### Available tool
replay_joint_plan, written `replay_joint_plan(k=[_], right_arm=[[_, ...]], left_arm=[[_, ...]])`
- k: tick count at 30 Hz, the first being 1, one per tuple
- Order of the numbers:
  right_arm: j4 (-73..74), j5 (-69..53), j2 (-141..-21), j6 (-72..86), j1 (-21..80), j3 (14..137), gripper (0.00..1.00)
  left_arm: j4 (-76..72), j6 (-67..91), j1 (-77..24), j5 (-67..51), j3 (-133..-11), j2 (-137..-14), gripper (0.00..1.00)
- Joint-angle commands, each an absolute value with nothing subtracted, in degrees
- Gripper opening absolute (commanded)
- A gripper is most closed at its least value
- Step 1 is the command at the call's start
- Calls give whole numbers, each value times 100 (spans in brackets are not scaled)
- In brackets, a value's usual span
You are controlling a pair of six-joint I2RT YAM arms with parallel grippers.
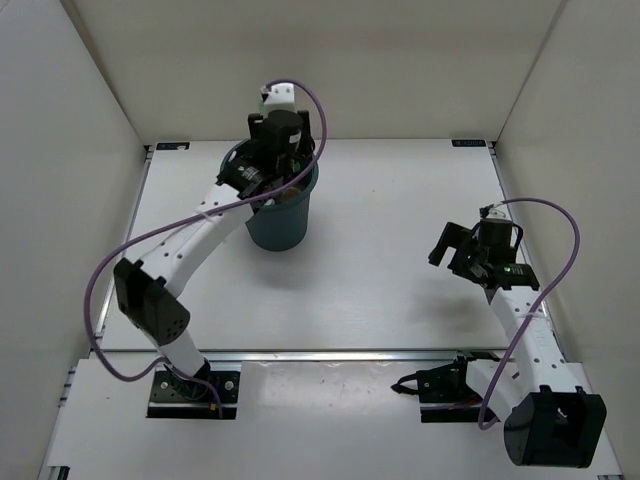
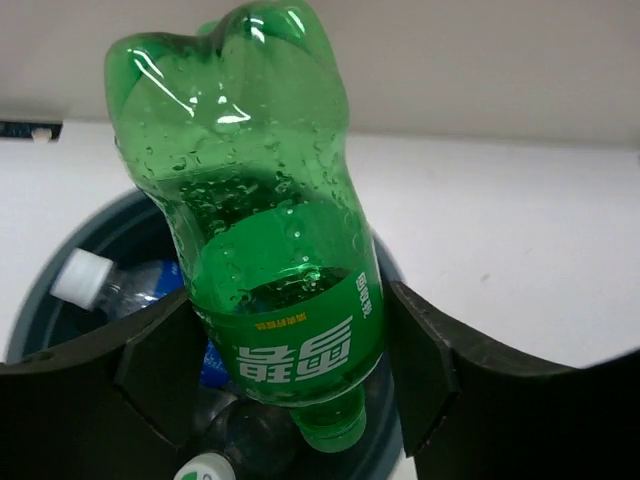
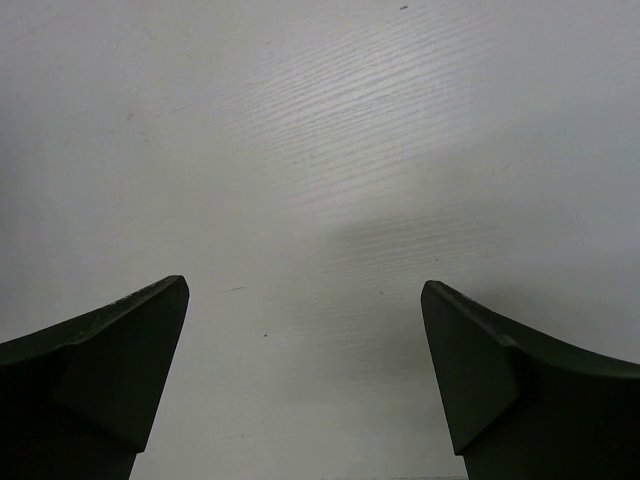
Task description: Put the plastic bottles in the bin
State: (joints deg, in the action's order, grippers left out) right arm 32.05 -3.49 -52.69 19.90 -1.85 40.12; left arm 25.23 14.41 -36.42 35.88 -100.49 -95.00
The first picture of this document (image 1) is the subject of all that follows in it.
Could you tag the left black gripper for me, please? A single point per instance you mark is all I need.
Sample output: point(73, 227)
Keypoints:
point(302, 148)

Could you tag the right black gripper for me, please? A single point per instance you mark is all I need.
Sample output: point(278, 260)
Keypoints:
point(460, 238)

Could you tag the orange juice bottle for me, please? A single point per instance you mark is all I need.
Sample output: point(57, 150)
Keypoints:
point(290, 194)

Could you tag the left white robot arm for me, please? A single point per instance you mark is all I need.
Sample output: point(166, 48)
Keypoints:
point(148, 289)

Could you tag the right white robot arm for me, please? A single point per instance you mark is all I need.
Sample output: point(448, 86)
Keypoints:
point(548, 418)

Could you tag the dark green plastic bin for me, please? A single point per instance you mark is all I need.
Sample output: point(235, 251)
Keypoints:
point(277, 226)

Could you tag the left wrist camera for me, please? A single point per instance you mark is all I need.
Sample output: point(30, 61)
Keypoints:
point(280, 96)

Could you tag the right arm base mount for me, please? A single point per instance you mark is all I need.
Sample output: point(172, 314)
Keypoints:
point(442, 391)

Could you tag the aluminium table front rail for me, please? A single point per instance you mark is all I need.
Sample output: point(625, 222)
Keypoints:
point(334, 356)

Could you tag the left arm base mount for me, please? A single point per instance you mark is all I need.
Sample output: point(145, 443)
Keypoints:
point(173, 398)

